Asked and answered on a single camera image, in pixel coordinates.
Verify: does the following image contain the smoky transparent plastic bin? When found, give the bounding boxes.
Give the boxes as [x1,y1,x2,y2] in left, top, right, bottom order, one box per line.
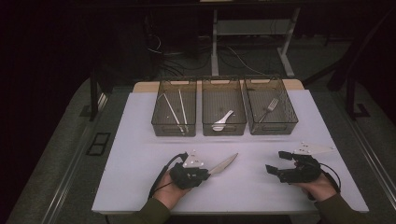
[150,77,198,137]
[242,75,299,136]
[201,77,248,137]

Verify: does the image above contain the metal table knife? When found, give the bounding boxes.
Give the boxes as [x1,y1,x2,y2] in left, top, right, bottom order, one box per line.
[207,152,239,175]

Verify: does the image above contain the white floor cable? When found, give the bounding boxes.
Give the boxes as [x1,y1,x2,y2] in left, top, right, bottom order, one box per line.
[226,46,266,77]

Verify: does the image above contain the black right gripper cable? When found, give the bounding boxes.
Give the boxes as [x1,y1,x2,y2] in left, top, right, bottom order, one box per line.
[319,161,342,200]

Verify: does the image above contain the black floor cables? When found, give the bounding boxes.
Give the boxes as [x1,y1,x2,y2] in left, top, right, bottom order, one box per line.
[145,15,213,78]

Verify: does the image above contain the black slanted stand bar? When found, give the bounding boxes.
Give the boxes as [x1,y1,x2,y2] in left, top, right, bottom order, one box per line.
[303,8,396,91]

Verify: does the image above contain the metal fork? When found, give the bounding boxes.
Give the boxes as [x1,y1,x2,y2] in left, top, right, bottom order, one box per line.
[256,97,280,123]

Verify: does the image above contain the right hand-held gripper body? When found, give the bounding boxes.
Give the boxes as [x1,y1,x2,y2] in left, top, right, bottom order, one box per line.
[277,141,337,185]

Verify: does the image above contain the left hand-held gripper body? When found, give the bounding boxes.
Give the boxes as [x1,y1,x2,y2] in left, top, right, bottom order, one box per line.
[169,149,205,190]

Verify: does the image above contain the person's left hand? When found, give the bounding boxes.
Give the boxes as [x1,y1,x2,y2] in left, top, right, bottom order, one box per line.
[152,170,191,210]

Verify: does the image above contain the black metal stand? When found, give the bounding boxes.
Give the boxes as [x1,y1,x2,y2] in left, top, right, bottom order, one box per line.
[89,68,108,122]
[345,76,372,121]

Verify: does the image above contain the person's right hand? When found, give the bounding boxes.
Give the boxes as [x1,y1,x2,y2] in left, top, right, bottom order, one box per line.
[293,173,339,203]

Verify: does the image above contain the black rectangular floor frame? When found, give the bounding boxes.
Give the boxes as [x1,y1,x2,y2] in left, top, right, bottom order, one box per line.
[86,132,112,157]

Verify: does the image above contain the white ceramic spoon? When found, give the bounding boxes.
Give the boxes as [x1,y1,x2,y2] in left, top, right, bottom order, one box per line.
[212,109,234,132]

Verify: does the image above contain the white metal desk frame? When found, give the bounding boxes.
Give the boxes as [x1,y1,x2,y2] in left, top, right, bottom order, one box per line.
[210,7,302,78]

